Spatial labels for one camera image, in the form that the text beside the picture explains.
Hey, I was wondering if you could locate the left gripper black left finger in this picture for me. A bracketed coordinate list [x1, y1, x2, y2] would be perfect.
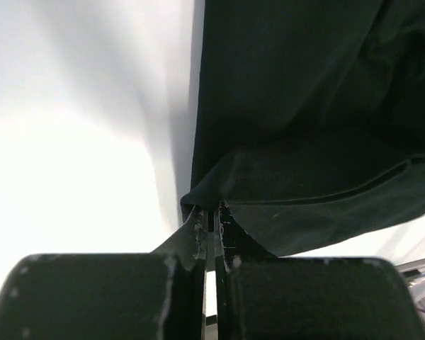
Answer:
[0, 208, 208, 340]

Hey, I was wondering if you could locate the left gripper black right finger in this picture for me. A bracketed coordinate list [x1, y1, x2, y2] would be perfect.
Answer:
[214, 202, 425, 339]

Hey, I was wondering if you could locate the black t shirt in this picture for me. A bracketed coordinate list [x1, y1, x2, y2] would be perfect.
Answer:
[181, 1, 425, 256]

